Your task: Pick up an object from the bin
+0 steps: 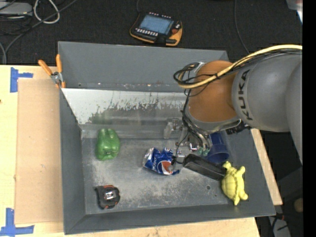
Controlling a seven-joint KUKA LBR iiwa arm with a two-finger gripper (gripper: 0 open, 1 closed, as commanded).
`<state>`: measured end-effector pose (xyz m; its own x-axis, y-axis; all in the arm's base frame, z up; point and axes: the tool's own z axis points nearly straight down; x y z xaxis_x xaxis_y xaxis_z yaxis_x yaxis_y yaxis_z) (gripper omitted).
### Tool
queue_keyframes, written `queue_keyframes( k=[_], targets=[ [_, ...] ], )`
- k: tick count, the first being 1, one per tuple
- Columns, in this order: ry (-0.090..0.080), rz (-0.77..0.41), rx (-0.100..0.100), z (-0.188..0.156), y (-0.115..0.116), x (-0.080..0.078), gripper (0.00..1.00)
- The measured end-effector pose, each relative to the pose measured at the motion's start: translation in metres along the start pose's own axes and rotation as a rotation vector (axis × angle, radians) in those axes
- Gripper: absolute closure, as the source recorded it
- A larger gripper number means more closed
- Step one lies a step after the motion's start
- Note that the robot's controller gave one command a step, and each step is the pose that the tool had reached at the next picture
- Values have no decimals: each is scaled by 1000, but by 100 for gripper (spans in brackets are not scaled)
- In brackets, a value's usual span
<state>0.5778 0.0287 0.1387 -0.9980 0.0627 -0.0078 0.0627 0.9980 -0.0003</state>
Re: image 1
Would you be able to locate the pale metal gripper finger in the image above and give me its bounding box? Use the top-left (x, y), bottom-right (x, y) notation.
top-left (171, 149), bottom-right (186, 173)
top-left (163, 118), bottom-right (184, 139)

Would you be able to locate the crushed blue soda can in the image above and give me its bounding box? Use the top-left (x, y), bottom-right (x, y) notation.
top-left (142, 147), bottom-right (181, 176)

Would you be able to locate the black flat block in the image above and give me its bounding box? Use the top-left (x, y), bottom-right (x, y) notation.
top-left (183, 153), bottom-right (227, 182)

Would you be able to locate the blue plastic cup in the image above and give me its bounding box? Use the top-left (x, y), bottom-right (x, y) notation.
top-left (205, 131), bottom-right (231, 164)

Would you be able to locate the grey metal bin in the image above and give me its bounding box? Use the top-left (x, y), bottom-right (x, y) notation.
top-left (57, 41), bottom-right (277, 235)

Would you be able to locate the yellow toy turtle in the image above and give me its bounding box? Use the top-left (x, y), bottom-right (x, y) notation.
top-left (221, 160), bottom-right (249, 206)

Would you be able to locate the green toy bell pepper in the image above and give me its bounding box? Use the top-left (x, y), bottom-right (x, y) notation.
top-left (95, 128), bottom-right (121, 161)

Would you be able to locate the black tape measure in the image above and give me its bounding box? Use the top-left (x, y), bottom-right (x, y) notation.
top-left (94, 185), bottom-right (121, 210)

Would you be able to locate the brown cardboard board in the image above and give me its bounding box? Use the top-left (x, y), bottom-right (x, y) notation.
top-left (14, 79), bottom-right (65, 226)

